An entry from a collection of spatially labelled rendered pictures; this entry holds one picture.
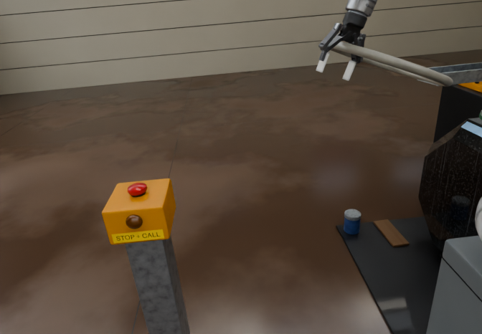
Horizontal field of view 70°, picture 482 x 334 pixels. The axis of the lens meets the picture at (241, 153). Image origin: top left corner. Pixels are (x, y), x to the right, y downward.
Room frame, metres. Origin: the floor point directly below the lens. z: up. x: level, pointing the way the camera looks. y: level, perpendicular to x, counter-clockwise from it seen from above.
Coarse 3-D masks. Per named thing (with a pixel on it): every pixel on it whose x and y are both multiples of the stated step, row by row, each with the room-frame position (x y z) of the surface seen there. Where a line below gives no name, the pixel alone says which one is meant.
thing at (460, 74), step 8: (464, 64) 1.46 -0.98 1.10; (472, 64) 1.46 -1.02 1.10; (480, 64) 1.47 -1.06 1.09; (440, 72) 1.43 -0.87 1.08; (448, 72) 1.32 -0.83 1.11; (456, 72) 1.32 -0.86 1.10; (464, 72) 1.33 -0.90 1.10; (472, 72) 1.34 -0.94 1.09; (480, 72) 1.34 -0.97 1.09; (456, 80) 1.32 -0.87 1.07; (464, 80) 1.33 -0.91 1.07; (472, 80) 1.34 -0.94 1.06; (480, 80) 1.34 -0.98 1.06
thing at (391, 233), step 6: (378, 222) 1.83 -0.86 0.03; (384, 222) 1.83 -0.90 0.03; (390, 222) 1.82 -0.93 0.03; (378, 228) 1.78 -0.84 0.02; (384, 228) 1.77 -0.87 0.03; (390, 228) 1.76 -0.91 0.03; (384, 234) 1.71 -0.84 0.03; (390, 234) 1.70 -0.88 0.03; (396, 234) 1.70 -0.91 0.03; (390, 240) 1.65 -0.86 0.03; (396, 240) 1.65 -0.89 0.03; (402, 240) 1.64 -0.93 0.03; (396, 246) 1.60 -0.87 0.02
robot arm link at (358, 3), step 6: (348, 0) 1.25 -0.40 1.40; (354, 0) 1.22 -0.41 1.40; (360, 0) 1.20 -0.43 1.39; (366, 0) 1.20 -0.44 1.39; (372, 0) 1.20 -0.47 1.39; (348, 6) 1.23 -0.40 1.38; (354, 6) 1.21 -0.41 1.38; (360, 6) 1.20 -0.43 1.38; (366, 6) 1.20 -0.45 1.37; (372, 6) 1.21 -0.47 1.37; (354, 12) 1.22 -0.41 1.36; (360, 12) 1.21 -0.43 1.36; (366, 12) 1.20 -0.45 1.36
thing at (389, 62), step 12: (336, 48) 1.25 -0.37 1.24; (348, 48) 1.20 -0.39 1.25; (360, 48) 1.17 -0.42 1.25; (372, 60) 1.54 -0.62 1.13; (384, 60) 1.11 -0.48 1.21; (396, 60) 1.10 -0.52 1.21; (396, 72) 1.50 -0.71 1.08; (408, 72) 1.45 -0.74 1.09; (420, 72) 1.09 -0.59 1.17; (432, 72) 1.09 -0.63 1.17; (444, 84) 1.13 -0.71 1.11
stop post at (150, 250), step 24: (120, 192) 0.63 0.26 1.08; (168, 192) 0.63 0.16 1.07; (120, 216) 0.56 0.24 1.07; (144, 216) 0.56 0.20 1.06; (168, 216) 0.58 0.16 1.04; (120, 240) 0.56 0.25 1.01; (144, 240) 0.56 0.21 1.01; (168, 240) 0.62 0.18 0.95; (144, 264) 0.58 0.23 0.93; (168, 264) 0.58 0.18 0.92; (144, 288) 0.58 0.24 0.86; (168, 288) 0.58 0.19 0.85; (144, 312) 0.58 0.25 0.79; (168, 312) 0.58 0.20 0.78
